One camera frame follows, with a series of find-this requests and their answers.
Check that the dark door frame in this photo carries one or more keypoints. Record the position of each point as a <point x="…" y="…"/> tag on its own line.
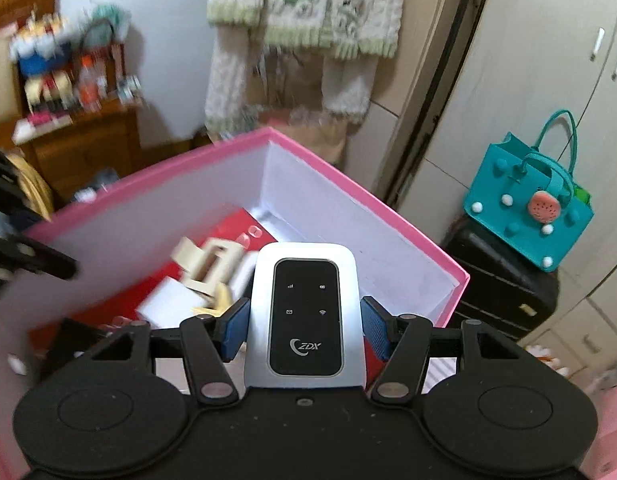
<point x="438" y="75"/>

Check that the pink cardboard box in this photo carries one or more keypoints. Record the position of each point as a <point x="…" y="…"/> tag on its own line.
<point x="328" y="195"/>

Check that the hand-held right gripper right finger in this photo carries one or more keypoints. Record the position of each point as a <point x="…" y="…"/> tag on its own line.
<point x="374" y="331"/>

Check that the wooden nightstand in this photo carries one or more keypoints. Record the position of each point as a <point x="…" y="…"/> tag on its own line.
<point x="88" y="145"/>

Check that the white orange small object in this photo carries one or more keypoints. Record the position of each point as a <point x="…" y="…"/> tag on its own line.
<point x="545" y="357"/>

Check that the teal tote bag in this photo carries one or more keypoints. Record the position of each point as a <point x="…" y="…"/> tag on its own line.
<point x="513" y="195"/>

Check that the yellow round woven object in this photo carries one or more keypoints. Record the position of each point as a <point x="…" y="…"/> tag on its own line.
<point x="36" y="187"/>

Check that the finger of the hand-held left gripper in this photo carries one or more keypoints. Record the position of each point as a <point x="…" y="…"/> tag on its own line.
<point x="3" y="172"/>
<point x="38" y="259"/>

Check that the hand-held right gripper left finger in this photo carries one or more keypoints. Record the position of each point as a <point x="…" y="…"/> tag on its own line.
<point x="236" y="331"/>

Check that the white charger plug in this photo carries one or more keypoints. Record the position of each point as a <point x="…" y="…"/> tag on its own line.
<point x="163" y="302"/>

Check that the cream green knitted sweater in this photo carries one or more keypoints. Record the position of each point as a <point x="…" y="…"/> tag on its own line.
<point x="308" y="5"/>

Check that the black suitcase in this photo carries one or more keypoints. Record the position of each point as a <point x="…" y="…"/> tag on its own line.
<point x="498" y="280"/>

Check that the clutter of small colourful items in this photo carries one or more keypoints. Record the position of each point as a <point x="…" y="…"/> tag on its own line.
<point x="63" y="70"/>

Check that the white striped bedsheet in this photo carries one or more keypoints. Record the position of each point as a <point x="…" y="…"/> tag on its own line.
<point x="441" y="372"/>

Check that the white pocket router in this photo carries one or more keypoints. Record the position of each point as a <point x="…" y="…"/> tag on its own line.
<point x="306" y="270"/>

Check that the red patterned paper bag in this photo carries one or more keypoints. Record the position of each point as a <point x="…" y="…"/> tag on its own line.
<point x="223" y="224"/>

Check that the beige hair claw clip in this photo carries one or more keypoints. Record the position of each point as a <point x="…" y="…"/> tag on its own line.
<point x="213" y="262"/>

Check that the beige wardrobe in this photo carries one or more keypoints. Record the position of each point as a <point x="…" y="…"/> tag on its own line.
<point x="538" y="50"/>

